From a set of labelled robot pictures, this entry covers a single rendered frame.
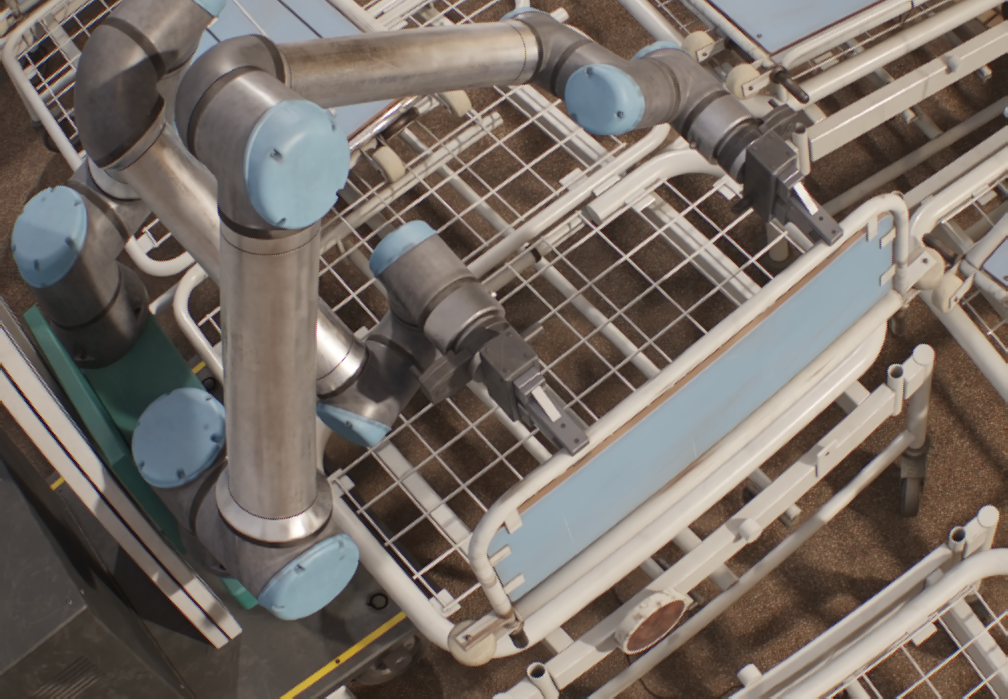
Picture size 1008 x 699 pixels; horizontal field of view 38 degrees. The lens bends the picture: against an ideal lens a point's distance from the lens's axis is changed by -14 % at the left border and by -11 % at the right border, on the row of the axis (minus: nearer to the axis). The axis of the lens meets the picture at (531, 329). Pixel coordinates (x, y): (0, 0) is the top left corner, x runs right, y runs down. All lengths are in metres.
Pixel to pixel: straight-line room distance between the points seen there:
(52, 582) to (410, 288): 0.69
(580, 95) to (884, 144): 1.46
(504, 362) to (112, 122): 0.55
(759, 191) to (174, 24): 0.78
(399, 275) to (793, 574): 1.15
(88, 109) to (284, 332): 0.38
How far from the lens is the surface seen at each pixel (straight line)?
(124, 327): 2.47
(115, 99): 1.80
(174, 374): 2.43
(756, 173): 2.01
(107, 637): 2.24
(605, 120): 1.97
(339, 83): 1.78
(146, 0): 1.84
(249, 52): 1.67
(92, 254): 2.36
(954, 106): 3.44
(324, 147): 1.56
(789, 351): 2.13
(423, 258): 1.96
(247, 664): 2.61
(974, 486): 2.93
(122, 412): 2.44
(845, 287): 2.14
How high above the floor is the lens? 2.63
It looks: 56 degrees down
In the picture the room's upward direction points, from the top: 18 degrees counter-clockwise
